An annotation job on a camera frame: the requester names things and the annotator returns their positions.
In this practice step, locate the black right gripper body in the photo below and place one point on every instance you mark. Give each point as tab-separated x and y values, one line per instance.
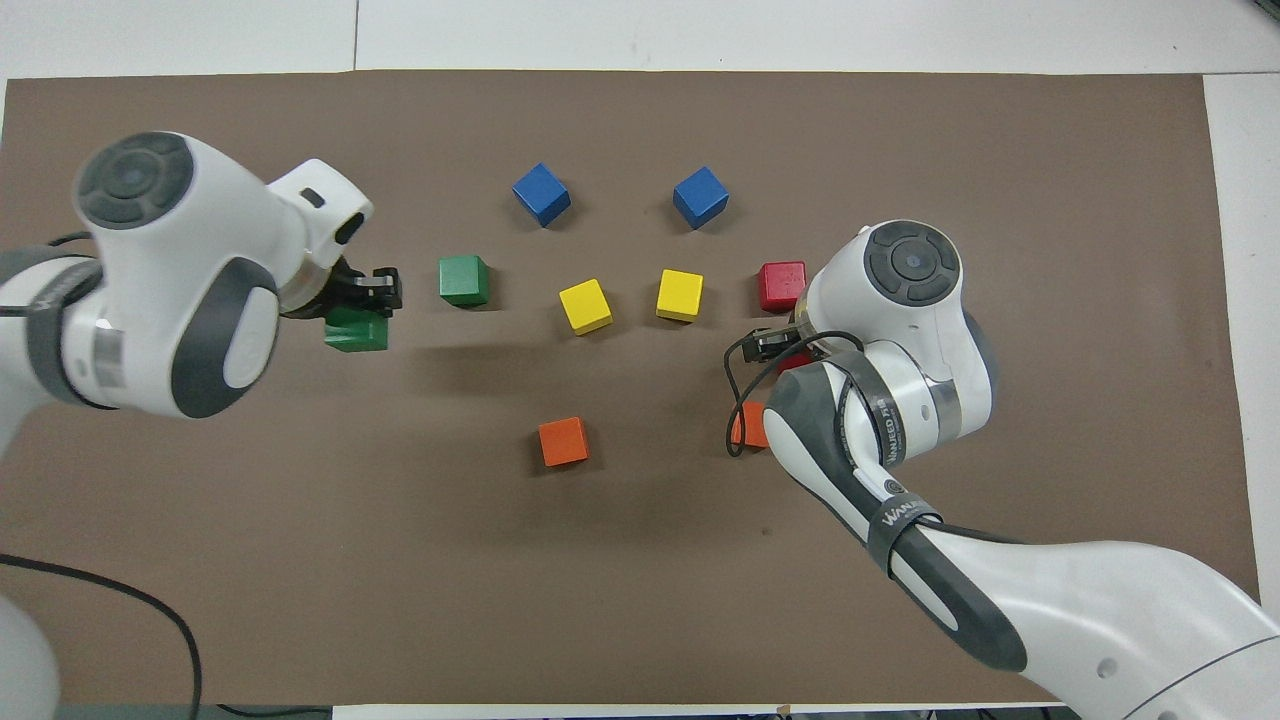
808	342

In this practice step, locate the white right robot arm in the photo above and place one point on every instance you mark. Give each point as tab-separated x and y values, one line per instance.
1100	600

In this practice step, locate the orange wooden cube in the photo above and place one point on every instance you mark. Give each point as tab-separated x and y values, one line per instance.
752	428
563	441

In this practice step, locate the yellow wooden cube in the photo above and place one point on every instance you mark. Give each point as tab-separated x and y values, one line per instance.
585	306
680	295

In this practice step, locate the blue wooden cube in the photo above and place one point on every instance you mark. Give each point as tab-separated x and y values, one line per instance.
700	197
541	194

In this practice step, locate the brown table mat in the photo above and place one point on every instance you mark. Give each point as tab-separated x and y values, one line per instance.
400	560

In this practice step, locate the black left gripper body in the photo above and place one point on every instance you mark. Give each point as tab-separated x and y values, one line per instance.
335	292

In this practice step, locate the red wooden cube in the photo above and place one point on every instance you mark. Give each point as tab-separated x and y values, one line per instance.
793	362
782	286

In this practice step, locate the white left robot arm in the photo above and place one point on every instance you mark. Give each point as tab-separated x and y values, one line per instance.
170	260

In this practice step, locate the green wooden cube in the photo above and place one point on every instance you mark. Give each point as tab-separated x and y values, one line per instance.
463	280
355	335

